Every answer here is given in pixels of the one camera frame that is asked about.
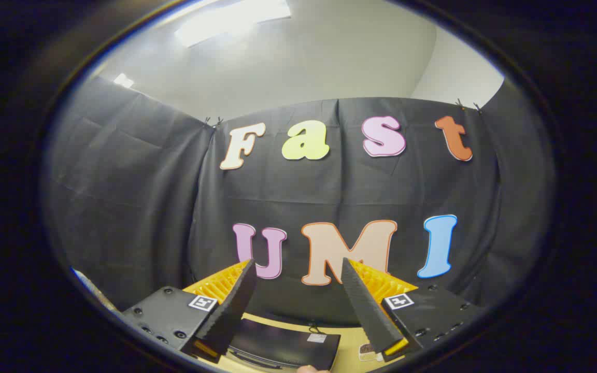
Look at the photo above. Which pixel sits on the black toaster oven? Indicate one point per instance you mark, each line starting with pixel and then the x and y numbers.
pixel 278 342

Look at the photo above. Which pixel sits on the ceiling light panel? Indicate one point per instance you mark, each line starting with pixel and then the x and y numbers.
pixel 123 80
pixel 226 20

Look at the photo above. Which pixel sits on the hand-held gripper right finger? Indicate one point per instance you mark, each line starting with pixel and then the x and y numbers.
pixel 366 305

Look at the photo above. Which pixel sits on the black backdrop cloth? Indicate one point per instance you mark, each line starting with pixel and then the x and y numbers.
pixel 122 207

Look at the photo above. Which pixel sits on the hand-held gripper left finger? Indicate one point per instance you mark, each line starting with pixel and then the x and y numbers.
pixel 233 311

